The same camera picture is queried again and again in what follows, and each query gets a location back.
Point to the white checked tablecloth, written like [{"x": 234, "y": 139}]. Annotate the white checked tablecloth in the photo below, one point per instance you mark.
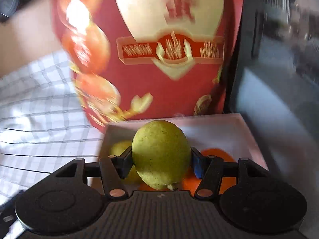
[{"x": 37, "y": 104}]

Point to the red snack bag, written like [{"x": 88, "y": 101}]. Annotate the red snack bag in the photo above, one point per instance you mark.
[{"x": 149, "y": 92}]

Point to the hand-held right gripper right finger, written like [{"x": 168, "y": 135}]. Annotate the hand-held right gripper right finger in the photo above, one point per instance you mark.
[{"x": 197, "y": 164}]

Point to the pink cardboard box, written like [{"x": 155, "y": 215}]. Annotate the pink cardboard box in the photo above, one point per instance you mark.
[{"x": 219, "y": 134}]

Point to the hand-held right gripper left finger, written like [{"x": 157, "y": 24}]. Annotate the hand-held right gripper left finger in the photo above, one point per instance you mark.
[{"x": 125, "y": 165}]

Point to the dark round object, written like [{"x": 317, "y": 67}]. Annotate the dark round object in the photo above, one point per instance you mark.
[{"x": 8, "y": 5}]

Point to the large yellow-green pear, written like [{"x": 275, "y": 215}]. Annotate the large yellow-green pear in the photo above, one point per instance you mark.
[{"x": 119, "y": 148}]

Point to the small green pear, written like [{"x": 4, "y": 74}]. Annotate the small green pear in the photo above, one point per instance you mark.
[{"x": 159, "y": 154}]

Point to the large mandarin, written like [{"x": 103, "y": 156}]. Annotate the large mandarin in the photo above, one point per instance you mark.
[{"x": 219, "y": 153}]

